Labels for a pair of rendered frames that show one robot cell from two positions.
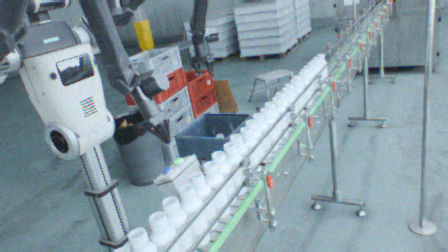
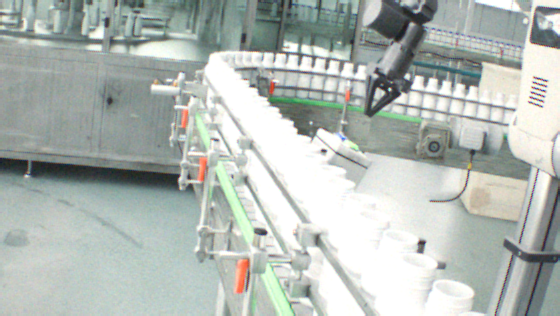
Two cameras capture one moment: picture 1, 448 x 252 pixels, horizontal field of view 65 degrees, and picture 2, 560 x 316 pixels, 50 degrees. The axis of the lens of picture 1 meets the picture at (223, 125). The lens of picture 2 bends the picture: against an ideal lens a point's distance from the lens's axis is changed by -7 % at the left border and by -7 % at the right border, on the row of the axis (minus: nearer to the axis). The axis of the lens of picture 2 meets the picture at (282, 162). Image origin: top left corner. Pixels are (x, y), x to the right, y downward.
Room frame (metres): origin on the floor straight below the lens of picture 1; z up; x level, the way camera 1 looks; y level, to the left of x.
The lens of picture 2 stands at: (1.78, -0.83, 1.37)
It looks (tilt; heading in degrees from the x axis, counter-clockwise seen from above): 14 degrees down; 133
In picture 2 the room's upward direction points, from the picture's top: 9 degrees clockwise
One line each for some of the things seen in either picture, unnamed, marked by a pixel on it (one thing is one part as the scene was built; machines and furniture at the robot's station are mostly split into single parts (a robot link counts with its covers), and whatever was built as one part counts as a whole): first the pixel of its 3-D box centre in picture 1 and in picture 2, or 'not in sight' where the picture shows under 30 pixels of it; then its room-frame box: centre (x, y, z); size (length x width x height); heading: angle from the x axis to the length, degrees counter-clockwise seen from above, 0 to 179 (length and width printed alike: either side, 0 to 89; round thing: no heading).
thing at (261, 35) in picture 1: (267, 27); not in sight; (8.12, -1.38, 0.59); 1.24 x 1.03 x 1.17; 150
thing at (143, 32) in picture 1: (145, 39); not in sight; (11.20, 1.89, 0.55); 0.40 x 0.40 x 1.10; 58
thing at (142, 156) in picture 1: (140, 148); not in sight; (3.12, 0.83, 0.32); 0.45 x 0.45 x 0.64
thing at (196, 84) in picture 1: (188, 85); not in sight; (4.30, 0.34, 0.55); 0.61 x 0.41 x 0.22; 151
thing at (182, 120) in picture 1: (165, 124); not in sight; (3.64, 0.62, 0.33); 0.61 x 0.41 x 0.22; 154
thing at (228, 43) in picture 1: (217, 36); not in sight; (8.93, -0.25, 0.50); 1.23 x 1.05 x 1.00; 146
